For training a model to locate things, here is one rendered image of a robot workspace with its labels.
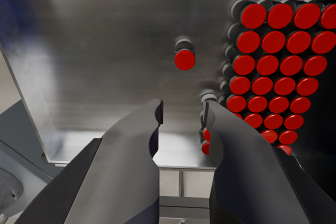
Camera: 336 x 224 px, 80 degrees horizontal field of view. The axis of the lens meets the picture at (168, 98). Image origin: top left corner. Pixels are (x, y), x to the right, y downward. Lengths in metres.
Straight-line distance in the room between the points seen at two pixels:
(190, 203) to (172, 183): 0.67
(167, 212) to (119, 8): 1.06
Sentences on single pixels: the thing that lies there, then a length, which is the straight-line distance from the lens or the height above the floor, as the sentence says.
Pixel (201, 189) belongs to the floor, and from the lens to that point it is 1.93.
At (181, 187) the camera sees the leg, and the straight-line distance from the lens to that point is 1.28.
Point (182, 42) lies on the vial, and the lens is 0.23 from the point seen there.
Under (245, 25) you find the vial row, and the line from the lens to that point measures 0.20.
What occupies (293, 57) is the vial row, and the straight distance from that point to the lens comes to 0.23.
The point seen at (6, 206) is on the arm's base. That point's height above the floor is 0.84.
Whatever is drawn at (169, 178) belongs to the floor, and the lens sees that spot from 1.81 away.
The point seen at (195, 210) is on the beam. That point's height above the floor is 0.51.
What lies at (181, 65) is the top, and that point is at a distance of 0.21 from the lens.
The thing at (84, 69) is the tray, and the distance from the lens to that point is 0.28.
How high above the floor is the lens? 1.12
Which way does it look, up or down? 60 degrees down
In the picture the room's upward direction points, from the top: 173 degrees counter-clockwise
